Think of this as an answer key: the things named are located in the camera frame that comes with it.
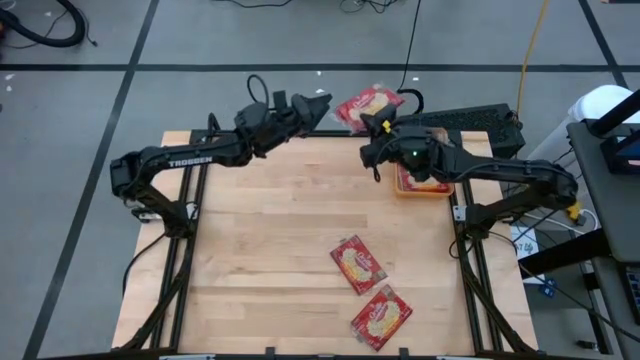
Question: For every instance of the silver arm base bracket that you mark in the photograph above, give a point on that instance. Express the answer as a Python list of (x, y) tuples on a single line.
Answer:
[(460, 213), (192, 210)]

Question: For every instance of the black slanted post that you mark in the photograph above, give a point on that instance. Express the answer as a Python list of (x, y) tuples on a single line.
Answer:
[(617, 114)]

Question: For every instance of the orange plastic basket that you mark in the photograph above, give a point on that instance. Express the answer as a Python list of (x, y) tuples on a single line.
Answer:
[(425, 195)]

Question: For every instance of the red Orville popcorn bag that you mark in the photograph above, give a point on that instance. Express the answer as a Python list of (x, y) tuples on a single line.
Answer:
[(358, 265), (381, 317), (367, 102), (425, 187)]

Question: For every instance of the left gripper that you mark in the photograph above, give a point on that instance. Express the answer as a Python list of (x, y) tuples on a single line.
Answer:
[(282, 125)]

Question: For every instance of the dark monitor with blue screen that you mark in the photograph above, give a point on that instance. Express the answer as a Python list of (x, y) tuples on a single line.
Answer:
[(622, 155)]

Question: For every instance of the white cylindrical bin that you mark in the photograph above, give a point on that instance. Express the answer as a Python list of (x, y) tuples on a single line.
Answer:
[(600, 102)]

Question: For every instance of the yellow tape tag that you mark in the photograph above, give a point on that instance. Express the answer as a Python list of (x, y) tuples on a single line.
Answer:
[(386, 126)]

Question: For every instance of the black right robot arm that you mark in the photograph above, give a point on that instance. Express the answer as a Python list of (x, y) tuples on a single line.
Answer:
[(500, 167)]

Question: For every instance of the blue floor tags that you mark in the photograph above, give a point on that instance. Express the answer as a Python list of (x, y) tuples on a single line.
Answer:
[(550, 287)]

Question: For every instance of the black desk leg bar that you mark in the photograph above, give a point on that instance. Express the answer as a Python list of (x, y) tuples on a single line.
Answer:
[(565, 254)]

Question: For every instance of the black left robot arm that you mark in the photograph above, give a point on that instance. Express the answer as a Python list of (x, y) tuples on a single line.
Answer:
[(190, 162)]

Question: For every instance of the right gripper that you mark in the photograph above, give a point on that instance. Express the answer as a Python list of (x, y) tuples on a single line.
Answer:
[(402, 150)]

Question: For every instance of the dark keyboard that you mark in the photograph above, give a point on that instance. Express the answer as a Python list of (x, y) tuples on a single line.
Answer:
[(634, 295)]

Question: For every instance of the grey desk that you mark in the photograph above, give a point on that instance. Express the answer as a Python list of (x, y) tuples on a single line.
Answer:
[(615, 210)]

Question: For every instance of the white paper sheet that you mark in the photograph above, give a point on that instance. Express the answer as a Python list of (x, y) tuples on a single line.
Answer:
[(525, 245)]

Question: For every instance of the yellow power plug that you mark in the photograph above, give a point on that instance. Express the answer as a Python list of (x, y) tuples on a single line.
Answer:
[(576, 211)]

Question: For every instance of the black frame clip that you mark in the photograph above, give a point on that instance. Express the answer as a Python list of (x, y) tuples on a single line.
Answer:
[(270, 351), (404, 351)]

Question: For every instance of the small black floor object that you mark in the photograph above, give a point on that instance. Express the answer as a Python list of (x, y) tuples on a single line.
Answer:
[(585, 345)]

